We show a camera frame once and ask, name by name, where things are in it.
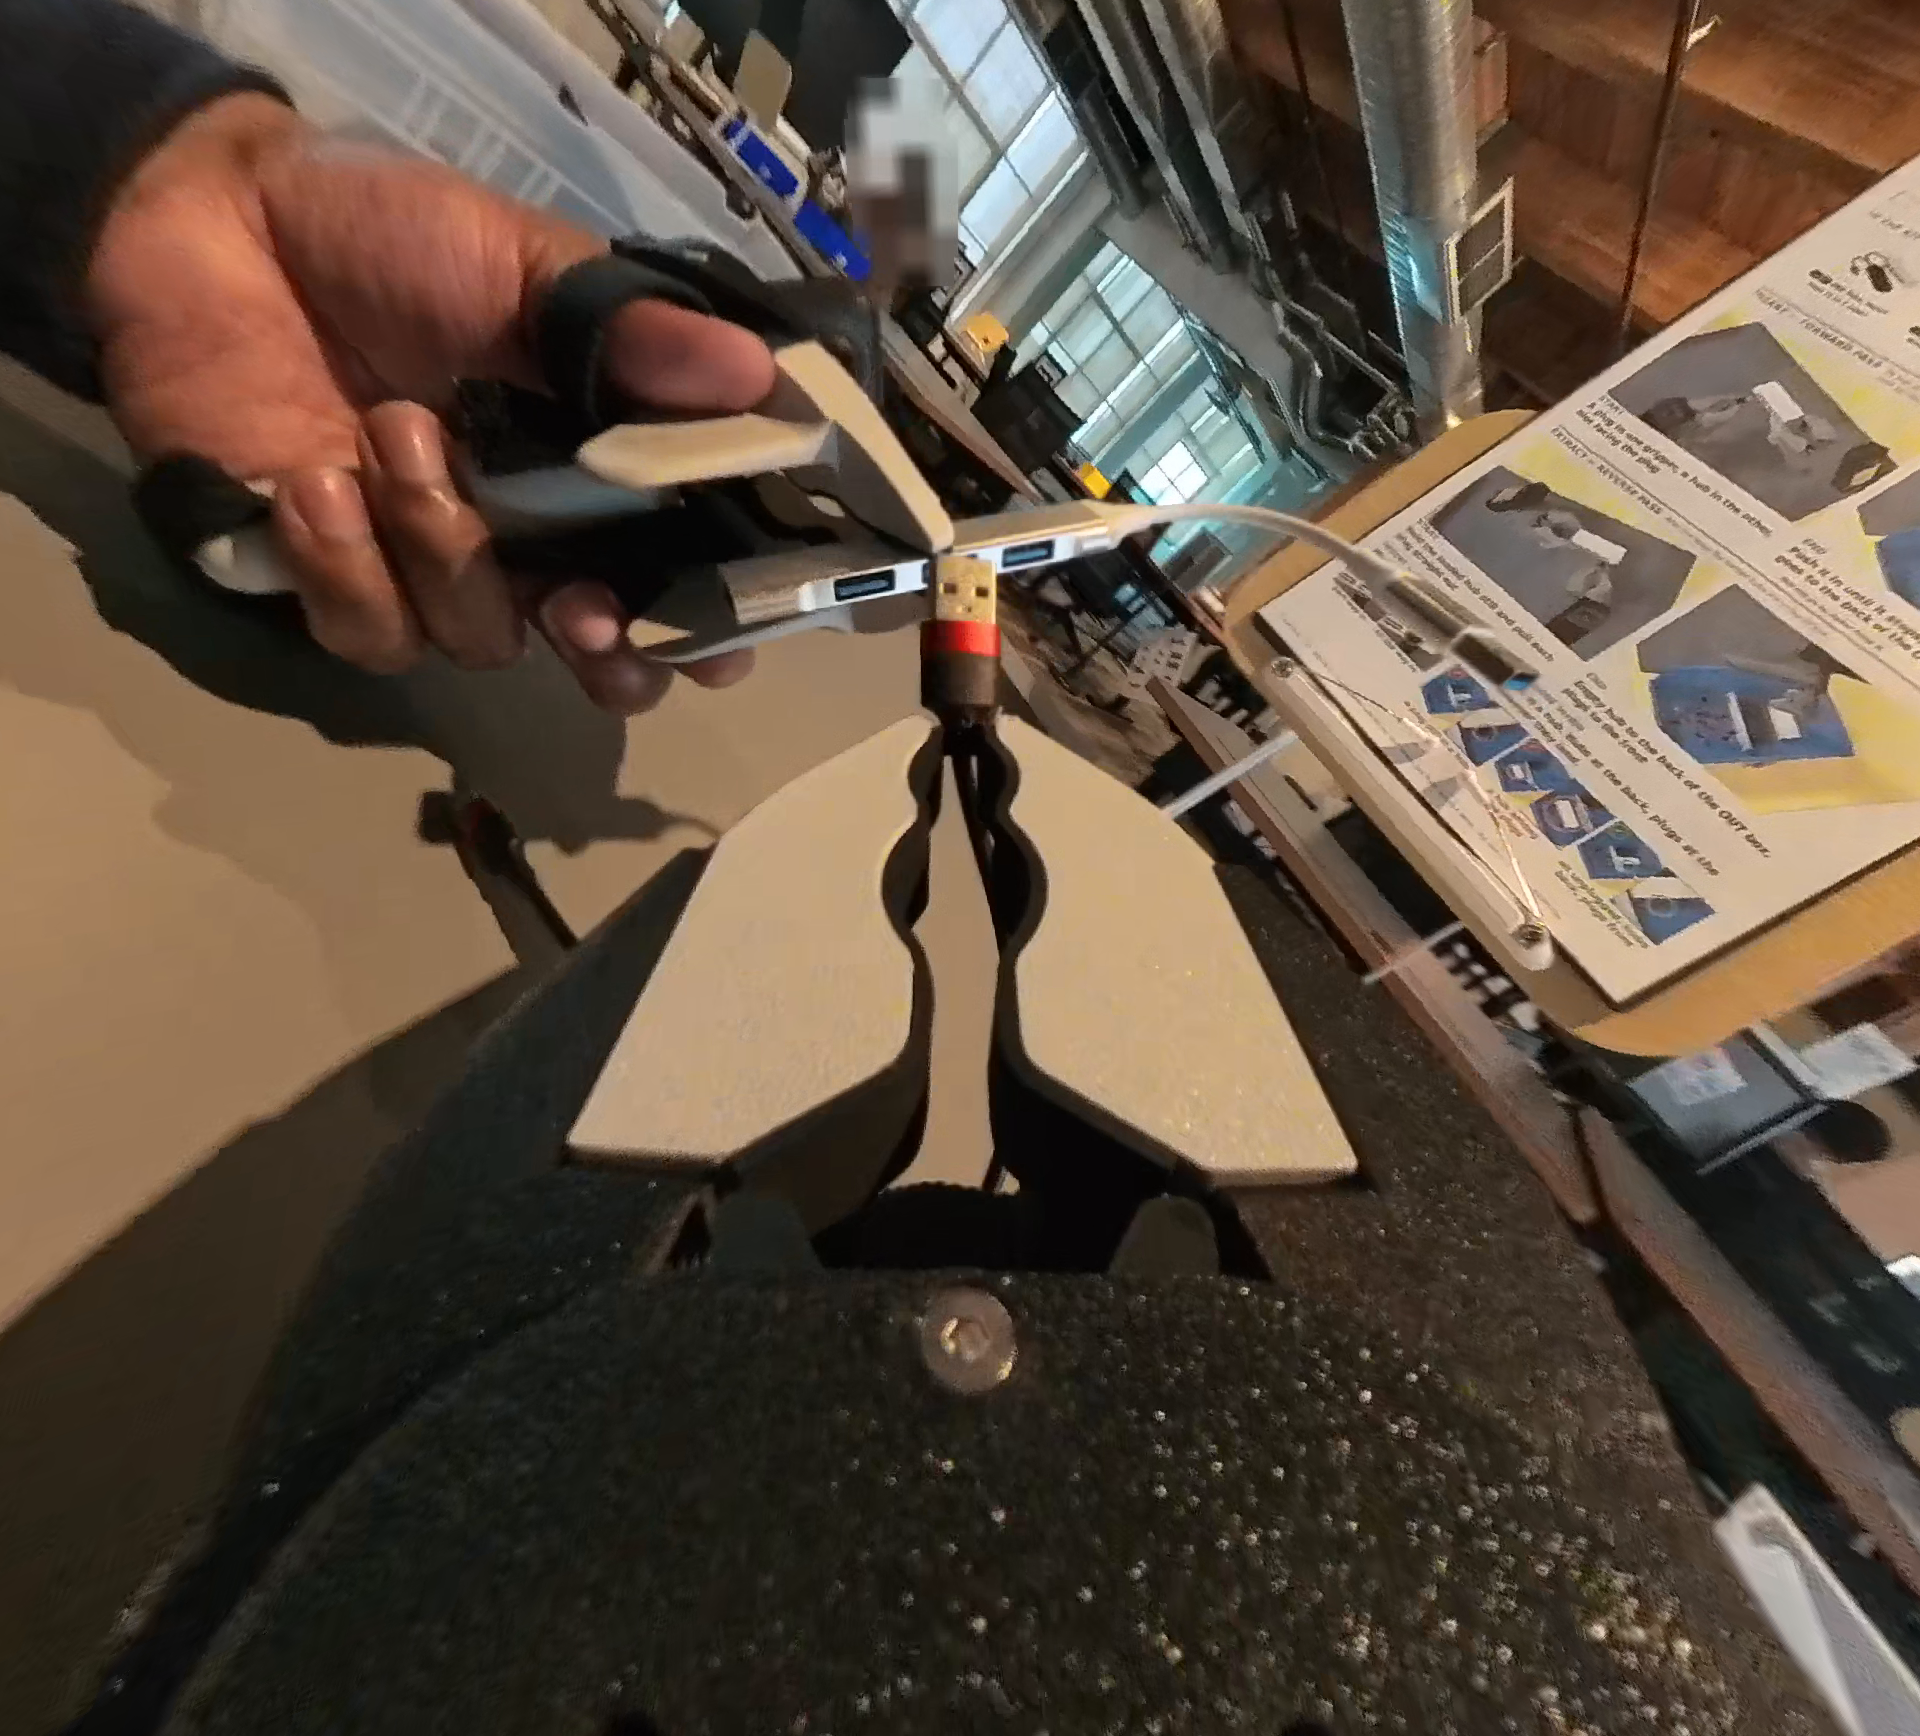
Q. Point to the white document stand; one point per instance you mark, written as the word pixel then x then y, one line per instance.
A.
pixel 1770 1003

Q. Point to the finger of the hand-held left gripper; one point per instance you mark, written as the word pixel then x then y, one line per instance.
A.
pixel 707 452
pixel 707 621

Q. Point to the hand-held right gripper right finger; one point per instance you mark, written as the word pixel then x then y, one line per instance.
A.
pixel 1170 986

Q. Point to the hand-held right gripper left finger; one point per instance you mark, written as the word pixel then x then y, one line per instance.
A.
pixel 767 986

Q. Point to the clear plastic bin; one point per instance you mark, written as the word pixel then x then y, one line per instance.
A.
pixel 390 26

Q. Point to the printed paper sheets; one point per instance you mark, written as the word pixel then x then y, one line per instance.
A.
pixel 1680 626

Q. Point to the silver ventilation duct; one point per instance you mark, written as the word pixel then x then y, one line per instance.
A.
pixel 1405 86

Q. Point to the person's left hand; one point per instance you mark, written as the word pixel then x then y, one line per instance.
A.
pixel 331 327

